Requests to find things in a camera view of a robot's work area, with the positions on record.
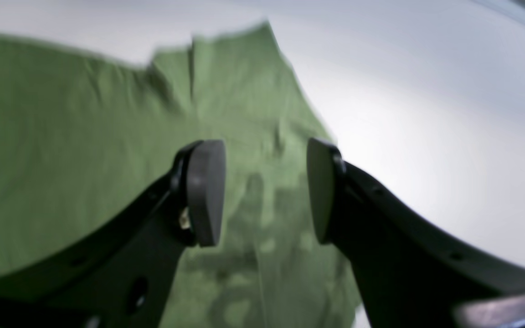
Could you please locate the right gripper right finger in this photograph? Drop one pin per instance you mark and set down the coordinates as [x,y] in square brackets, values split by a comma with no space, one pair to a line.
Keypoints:
[409,272]

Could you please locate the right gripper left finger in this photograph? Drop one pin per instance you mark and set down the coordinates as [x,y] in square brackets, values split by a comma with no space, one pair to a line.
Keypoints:
[120,275]

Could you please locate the green T-shirt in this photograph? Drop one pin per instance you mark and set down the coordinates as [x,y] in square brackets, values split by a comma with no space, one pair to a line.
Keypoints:
[82,135]

